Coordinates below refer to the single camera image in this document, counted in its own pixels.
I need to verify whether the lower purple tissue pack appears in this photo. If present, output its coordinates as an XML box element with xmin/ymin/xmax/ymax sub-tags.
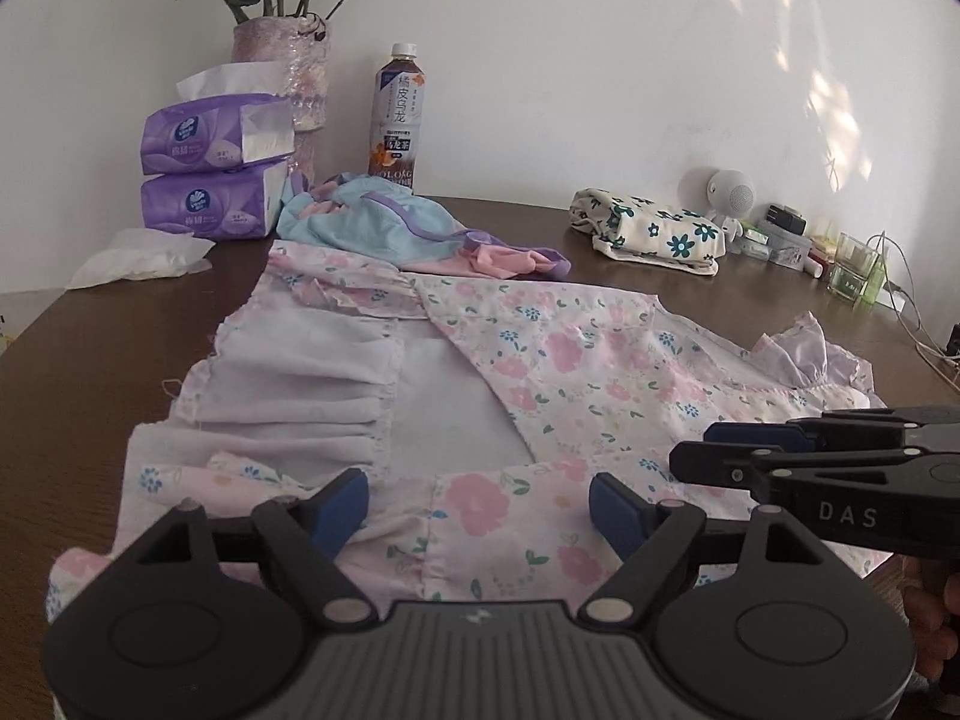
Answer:
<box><xmin>140</xmin><ymin>161</ymin><xmax>290</xmax><ymax>242</ymax></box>

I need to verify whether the white charging cable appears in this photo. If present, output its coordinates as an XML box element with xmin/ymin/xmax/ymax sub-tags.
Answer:
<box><xmin>865</xmin><ymin>229</ymin><xmax>960</xmax><ymax>377</ymax></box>

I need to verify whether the oolong tea bottle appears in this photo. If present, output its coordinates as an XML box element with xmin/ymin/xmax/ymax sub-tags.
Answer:
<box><xmin>368</xmin><ymin>43</ymin><xmax>427</xmax><ymax>188</ymax></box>

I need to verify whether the folded cream blue-flower cloth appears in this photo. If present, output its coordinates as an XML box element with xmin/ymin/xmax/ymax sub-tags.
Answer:
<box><xmin>568</xmin><ymin>188</ymin><xmax>727</xmax><ymax>278</ymax></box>

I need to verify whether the right hand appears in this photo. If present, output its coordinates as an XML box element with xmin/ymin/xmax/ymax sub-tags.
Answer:
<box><xmin>901</xmin><ymin>557</ymin><xmax>958</xmax><ymax>683</ymax></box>

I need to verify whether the pink floral child dress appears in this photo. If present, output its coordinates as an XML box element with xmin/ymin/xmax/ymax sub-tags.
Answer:
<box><xmin>44</xmin><ymin>237</ymin><xmax>895</xmax><ymax>625</ymax></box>

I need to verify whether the crumpled white tissue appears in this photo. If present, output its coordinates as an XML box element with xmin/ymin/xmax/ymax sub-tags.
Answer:
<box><xmin>67</xmin><ymin>227</ymin><xmax>215</xmax><ymax>291</ymax></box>

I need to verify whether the green spray bottle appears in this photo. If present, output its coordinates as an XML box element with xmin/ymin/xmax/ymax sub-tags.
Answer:
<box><xmin>861</xmin><ymin>232</ymin><xmax>887</xmax><ymax>305</ymax></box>

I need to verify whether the clear drinking glass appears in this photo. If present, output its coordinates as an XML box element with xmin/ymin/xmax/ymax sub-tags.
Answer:
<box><xmin>827</xmin><ymin>232</ymin><xmax>882</xmax><ymax>302</ymax></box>

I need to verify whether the grey printed tin box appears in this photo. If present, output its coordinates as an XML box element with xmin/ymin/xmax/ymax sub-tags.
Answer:
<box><xmin>760</xmin><ymin>221</ymin><xmax>811</xmax><ymax>271</ymax></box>

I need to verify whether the blue pink purple garment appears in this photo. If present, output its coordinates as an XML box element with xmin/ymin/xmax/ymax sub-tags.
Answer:
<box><xmin>277</xmin><ymin>174</ymin><xmax>571</xmax><ymax>281</ymax></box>

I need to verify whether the purple textured vase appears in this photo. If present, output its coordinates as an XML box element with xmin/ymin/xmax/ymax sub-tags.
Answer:
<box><xmin>231</xmin><ymin>13</ymin><xmax>331</xmax><ymax>132</ymax></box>

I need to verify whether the upper purple tissue pack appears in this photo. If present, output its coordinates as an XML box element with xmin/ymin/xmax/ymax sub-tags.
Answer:
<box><xmin>140</xmin><ymin>62</ymin><xmax>295</xmax><ymax>177</ymax></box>

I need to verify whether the purple tissue pack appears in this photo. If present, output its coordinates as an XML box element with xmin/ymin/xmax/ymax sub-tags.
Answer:
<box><xmin>140</xmin><ymin>62</ymin><xmax>295</xmax><ymax>177</ymax></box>
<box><xmin>140</xmin><ymin>161</ymin><xmax>290</xmax><ymax>242</ymax></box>

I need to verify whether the white robot figure speaker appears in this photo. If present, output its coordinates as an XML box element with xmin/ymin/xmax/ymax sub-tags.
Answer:
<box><xmin>706</xmin><ymin>169</ymin><xmax>757</xmax><ymax>242</ymax></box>

